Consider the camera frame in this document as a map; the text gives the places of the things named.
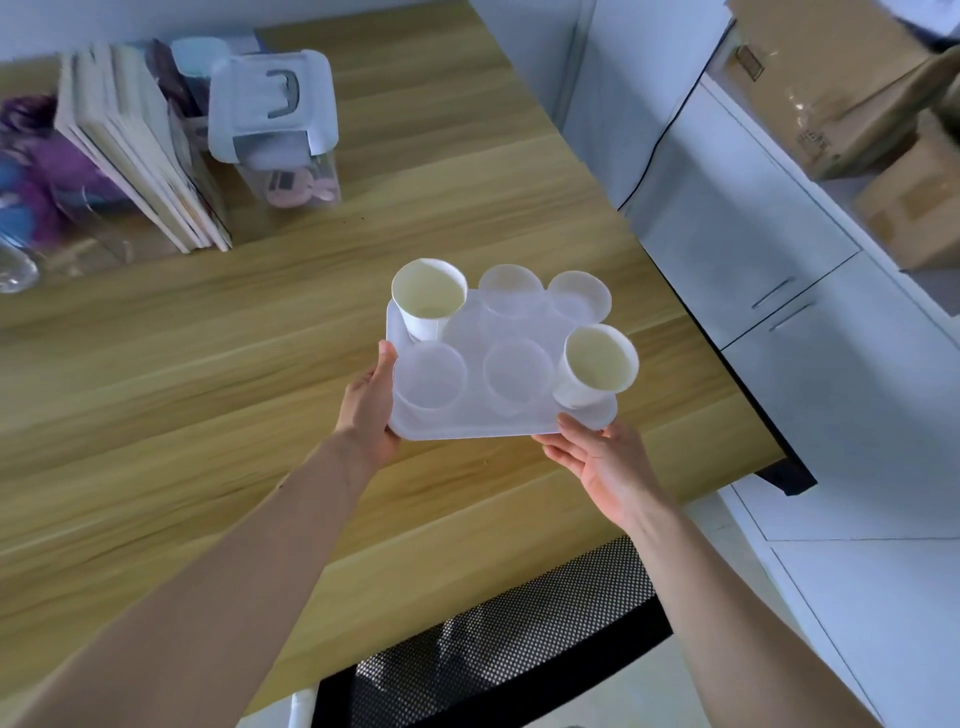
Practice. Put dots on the person's left hand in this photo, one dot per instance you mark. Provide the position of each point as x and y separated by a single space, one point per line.
364 420

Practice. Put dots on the white paper cup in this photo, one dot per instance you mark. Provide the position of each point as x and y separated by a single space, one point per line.
426 300
596 367

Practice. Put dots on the black table leg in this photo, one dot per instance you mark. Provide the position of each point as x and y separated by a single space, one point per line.
780 442

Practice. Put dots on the person's right forearm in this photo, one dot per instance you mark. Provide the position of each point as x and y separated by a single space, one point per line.
727 615

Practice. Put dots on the clear plastic bottle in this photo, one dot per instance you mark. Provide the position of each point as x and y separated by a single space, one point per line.
13 270

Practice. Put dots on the translucent white plastic tray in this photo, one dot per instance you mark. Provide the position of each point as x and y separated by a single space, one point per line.
469 420

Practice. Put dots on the person's left thumb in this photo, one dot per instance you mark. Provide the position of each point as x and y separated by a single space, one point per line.
385 367

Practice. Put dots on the clear plastic cup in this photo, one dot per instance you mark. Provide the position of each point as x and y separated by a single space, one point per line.
577 296
510 289

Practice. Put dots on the light blue cup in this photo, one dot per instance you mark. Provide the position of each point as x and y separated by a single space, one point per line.
196 60

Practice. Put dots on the row of upright books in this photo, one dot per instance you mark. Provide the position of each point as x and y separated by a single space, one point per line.
142 142

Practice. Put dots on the large cardboard box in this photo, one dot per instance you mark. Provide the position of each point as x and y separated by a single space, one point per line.
817 75

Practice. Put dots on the person's left forearm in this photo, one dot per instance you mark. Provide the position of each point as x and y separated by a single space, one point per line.
202 592

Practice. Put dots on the clear storage box white lid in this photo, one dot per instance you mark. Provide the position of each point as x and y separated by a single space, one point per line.
274 112

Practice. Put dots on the pink small toy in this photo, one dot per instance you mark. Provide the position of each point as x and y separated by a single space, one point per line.
298 187

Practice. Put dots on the clear acrylic book holder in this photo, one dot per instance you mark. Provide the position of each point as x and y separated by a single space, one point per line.
112 240

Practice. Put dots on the purple plush toy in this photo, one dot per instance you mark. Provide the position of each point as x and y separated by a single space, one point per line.
52 172

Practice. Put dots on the small cardboard box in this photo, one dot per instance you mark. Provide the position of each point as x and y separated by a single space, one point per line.
911 202

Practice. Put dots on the person's right thumb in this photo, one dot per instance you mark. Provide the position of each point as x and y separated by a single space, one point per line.
581 429

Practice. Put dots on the person's right hand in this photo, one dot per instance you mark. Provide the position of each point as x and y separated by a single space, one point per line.
611 465

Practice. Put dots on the black mesh office chair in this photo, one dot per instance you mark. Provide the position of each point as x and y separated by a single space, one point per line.
495 652

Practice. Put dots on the white cabinet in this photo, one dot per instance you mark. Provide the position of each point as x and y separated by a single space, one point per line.
847 360

